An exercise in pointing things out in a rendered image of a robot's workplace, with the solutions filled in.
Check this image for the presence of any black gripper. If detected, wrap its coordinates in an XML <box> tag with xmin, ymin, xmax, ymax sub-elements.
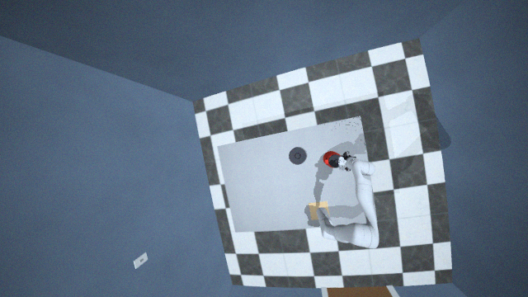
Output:
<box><xmin>342</xmin><ymin>152</ymin><xmax>351</xmax><ymax>172</ymax></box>

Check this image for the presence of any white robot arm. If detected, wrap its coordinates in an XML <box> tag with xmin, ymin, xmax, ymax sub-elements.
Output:
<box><xmin>317</xmin><ymin>157</ymin><xmax>379</xmax><ymax>249</ymax></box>

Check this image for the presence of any dark grey round disk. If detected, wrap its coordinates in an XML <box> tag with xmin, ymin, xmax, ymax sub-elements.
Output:
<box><xmin>289</xmin><ymin>148</ymin><xmax>306</xmax><ymax>164</ymax></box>

